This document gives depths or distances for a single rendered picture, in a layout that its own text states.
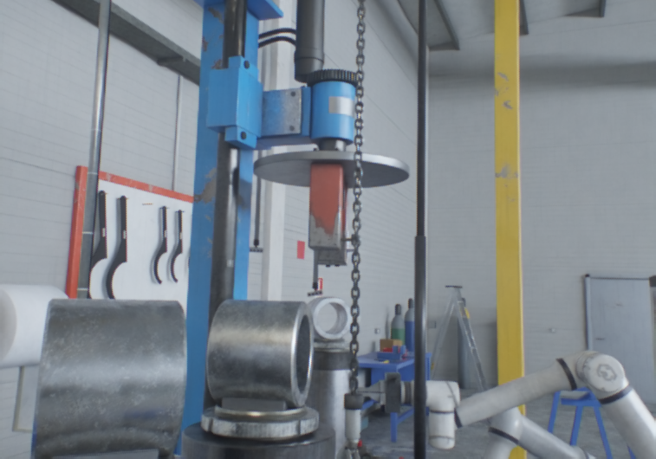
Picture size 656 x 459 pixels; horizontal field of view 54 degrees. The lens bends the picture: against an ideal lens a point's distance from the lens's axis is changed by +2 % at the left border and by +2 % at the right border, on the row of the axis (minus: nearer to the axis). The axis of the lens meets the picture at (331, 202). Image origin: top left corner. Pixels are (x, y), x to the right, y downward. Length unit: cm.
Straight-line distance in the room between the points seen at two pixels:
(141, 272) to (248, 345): 375
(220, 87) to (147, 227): 246
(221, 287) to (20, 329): 63
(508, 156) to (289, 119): 267
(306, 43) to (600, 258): 1085
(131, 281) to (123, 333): 392
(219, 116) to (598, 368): 153
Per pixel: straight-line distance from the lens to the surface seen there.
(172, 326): 62
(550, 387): 252
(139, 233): 459
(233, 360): 89
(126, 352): 61
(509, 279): 469
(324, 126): 233
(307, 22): 252
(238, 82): 231
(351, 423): 135
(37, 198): 397
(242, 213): 253
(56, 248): 407
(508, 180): 477
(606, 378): 238
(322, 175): 212
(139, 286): 461
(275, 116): 242
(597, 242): 1293
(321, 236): 209
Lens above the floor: 166
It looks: 8 degrees up
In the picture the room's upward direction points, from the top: 2 degrees clockwise
